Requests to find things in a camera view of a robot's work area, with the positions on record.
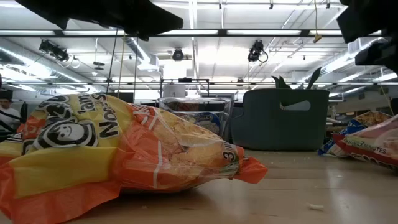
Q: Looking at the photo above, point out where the blue Maruchan noodle pack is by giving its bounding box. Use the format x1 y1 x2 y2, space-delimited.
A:
174 111 222 136
317 111 393 159

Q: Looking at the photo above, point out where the orange Maruchan noodle pack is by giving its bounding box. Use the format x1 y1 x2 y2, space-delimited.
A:
0 92 269 224

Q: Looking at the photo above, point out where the red Maruchan noodle pack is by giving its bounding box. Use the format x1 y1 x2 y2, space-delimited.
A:
331 114 398 172

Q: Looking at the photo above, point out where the clear plastic bin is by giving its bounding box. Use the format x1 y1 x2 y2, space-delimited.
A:
157 96 234 141

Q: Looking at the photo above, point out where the large teal plastic bin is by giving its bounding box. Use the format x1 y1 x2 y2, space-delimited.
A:
230 88 331 152

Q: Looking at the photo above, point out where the teal potted succulent plant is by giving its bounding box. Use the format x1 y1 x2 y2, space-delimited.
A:
271 67 323 91

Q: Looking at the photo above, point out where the person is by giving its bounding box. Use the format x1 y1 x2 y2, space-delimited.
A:
0 89 23 138

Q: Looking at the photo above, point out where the black mounted camera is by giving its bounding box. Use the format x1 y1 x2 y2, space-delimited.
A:
247 39 269 63
39 39 70 62
171 48 185 62

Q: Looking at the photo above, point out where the black metal rig frame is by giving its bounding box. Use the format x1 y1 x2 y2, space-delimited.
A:
0 28 398 86

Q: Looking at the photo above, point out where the yellow hanging cord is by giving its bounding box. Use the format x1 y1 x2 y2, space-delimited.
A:
312 0 323 44

